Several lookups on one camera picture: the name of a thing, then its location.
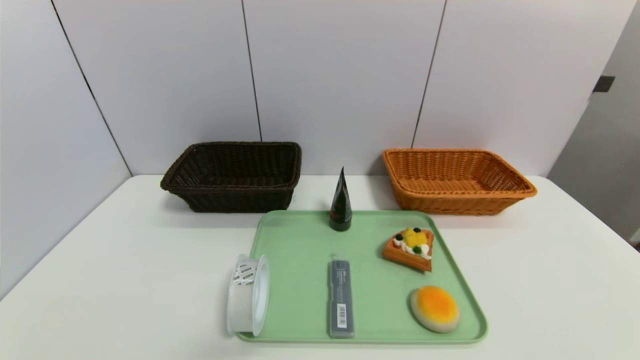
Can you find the black cosmetic tube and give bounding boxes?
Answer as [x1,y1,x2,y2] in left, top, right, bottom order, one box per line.
[329,167,353,232]

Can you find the waffle slice with fruit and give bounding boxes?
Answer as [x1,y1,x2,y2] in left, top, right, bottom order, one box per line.
[382,227,435,273]

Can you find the clear grey compass case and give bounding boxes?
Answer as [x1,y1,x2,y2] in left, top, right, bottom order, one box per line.
[328,254,355,339]

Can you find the white tape roll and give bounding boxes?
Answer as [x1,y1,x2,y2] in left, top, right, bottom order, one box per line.
[226,253,271,337]

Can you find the white orange round bun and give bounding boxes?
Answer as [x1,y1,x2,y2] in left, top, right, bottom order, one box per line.
[410,285,461,334]

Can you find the dark brown wicker basket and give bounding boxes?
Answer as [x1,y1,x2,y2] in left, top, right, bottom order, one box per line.
[160,141,302,213]

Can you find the orange wicker basket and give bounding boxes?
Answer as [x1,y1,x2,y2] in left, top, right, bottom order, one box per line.
[382,148,538,216]

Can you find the green plastic tray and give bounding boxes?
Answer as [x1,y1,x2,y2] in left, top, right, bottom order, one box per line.
[236,209,489,345]

